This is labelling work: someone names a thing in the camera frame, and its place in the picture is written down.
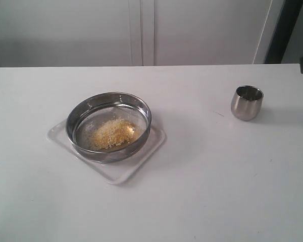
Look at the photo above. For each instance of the yellow grain pile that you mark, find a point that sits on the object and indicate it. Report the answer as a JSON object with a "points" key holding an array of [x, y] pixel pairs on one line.
{"points": [[113, 133]]}

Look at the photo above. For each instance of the stainless steel cup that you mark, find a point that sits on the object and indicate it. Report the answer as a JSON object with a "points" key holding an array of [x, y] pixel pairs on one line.
{"points": [[246, 102]]}

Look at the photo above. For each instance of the round metal sieve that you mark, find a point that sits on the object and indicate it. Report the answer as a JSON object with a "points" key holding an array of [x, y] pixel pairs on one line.
{"points": [[91, 113]]}

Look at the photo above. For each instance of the white square tray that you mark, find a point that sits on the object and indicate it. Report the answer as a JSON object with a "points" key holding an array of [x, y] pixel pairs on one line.
{"points": [[115, 173]]}

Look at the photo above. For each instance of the white cabinet doors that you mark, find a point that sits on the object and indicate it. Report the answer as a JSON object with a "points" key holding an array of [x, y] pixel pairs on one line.
{"points": [[135, 33]]}

